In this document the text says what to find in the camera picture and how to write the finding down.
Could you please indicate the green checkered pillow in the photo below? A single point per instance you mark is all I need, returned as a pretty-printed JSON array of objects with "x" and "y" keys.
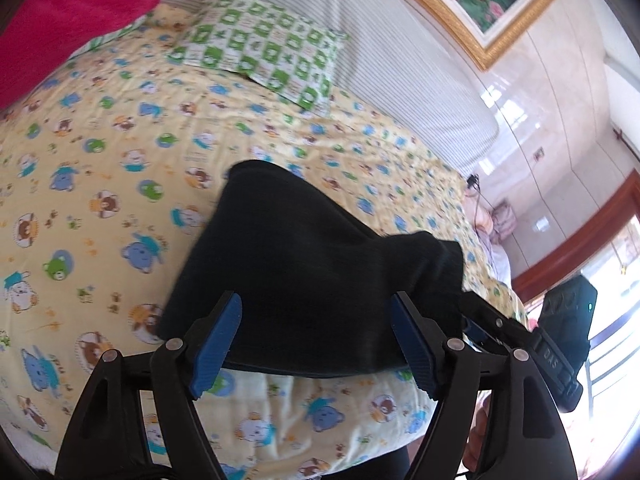
[
  {"x": 117, "y": 35},
  {"x": 260, "y": 45}
]

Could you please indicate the dark window railing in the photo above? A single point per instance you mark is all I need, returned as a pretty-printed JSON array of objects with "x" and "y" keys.
[{"x": 616, "y": 325}]

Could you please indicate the red plush blanket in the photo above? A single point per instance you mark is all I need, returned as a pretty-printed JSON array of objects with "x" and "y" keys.
[{"x": 65, "y": 15}]

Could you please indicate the person's right hand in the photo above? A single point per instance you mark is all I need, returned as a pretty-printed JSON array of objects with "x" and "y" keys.
[{"x": 481, "y": 425}]

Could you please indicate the yellow cartoon print bed sheet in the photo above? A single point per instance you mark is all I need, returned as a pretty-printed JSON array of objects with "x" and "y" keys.
[{"x": 100, "y": 160}]

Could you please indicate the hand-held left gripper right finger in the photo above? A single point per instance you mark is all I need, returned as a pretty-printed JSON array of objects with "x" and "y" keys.
[{"x": 416, "y": 347}]

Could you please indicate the pink cloth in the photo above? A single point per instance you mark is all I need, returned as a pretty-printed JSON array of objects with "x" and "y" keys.
[{"x": 500, "y": 220}]

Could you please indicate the brown wooden door frame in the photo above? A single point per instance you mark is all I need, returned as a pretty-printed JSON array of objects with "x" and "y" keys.
[{"x": 575, "y": 245}]

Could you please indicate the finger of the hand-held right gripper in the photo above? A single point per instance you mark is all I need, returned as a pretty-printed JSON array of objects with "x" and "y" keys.
[
  {"x": 477, "y": 340},
  {"x": 492, "y": 312}
]

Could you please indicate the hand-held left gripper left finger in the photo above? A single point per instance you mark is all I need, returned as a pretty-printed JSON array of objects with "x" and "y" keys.
[{"x": 215, "y": 347}]

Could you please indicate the white striped headboard cushion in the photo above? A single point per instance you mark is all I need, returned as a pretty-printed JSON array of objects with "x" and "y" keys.
[{"x": 390, "y": 60}]

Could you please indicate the black pants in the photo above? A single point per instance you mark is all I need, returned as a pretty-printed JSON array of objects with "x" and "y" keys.
[{"x": 300, "y": 270}]

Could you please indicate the wall switch plate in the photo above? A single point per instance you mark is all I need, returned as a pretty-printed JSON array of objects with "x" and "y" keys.
[{"x": 539, "y": 153}]

